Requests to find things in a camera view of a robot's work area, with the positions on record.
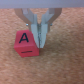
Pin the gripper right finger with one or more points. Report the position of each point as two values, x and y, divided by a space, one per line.
46 23

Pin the pink block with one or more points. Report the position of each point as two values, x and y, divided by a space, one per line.
26 43

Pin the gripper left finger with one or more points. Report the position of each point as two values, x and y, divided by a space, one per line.
34 24

